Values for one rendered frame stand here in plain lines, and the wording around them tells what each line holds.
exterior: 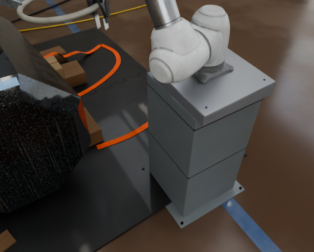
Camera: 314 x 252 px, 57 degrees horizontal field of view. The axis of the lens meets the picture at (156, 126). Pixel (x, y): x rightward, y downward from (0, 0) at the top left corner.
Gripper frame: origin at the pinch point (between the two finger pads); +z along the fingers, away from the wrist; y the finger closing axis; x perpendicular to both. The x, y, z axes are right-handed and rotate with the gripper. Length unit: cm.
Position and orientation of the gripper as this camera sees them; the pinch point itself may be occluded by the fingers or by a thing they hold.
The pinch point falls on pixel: (102, 22)
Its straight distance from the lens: 171.9
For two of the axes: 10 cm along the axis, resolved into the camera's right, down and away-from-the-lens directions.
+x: -4.0, 6.6, -6.4
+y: -9.2, -2.3, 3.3
